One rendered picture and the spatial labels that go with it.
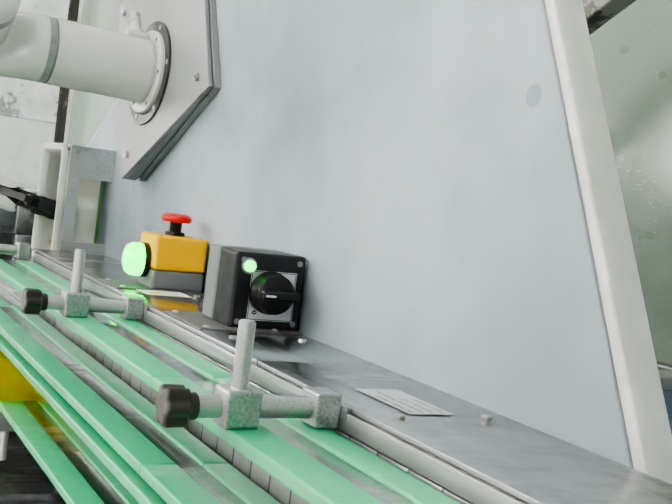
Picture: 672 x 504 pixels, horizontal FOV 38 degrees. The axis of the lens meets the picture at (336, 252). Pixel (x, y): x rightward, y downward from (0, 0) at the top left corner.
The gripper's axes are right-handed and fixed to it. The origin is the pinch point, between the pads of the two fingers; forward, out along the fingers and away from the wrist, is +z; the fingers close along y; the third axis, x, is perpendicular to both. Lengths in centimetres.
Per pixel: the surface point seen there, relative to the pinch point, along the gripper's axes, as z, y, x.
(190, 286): 9, 56, -5
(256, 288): 4, 86, -4
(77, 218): 4.3, 6.3, -0.1
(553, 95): 6, 120, 16
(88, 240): 7.5, 6.2, -3.0
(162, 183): 7.7, 33.4, 8.1
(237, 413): -8, 117, -14
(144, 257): 2, 55, -4
